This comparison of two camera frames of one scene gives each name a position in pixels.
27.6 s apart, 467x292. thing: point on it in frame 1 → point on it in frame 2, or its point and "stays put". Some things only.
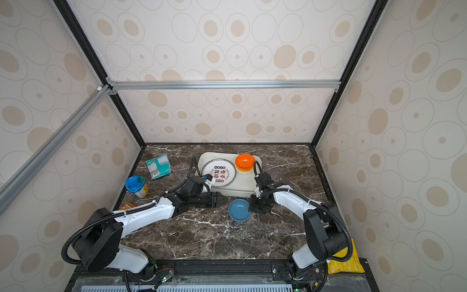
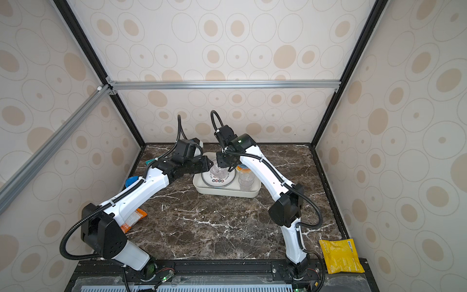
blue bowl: (238, 210) → (243, 168)
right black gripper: (253, 208) → (220, 163)
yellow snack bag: (351, 265) stays put
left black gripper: (217, 202) → (207, 164)
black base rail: (223, 275) stays put
